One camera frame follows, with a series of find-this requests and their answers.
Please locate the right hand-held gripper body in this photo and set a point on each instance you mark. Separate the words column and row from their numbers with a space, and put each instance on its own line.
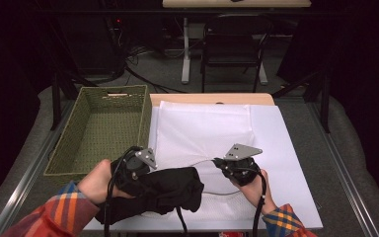
column 242, row 169

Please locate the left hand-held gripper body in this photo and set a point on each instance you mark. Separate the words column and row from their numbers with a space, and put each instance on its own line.
column 128, row 171

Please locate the white mesh laundry bag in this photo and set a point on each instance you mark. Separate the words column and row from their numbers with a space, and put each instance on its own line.
column 197, row 131

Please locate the green woven basket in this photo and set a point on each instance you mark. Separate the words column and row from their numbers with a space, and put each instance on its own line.
column 105, row 131

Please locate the black cloth garment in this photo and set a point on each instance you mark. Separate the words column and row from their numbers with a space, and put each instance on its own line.
column 171, row 187

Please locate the person's right hand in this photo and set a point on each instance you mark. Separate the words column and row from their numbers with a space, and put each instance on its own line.
column 256, row 194

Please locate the person's left hand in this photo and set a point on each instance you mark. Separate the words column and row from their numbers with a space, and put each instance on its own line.
column 97, row 184

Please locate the white table sheet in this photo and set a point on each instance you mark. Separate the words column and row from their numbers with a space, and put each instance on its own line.
column 283, row 141

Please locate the small red thing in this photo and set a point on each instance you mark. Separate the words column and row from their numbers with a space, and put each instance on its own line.
column 232, row 234

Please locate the black metal stand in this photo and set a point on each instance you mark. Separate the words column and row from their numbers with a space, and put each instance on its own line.
column 324, row 108
column 56, row 105

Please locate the white-legged desk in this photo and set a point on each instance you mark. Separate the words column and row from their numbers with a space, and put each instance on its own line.
column 186, row 65

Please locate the black folding chair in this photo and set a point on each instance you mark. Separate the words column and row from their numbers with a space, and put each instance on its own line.
column 232, row 42

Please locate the dark equipment cabinet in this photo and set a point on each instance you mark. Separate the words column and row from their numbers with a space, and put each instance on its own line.
column 92, row 42

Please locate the metal floor rail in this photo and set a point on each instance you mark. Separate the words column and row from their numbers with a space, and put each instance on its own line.
column 345, row 171
column 23, row 187

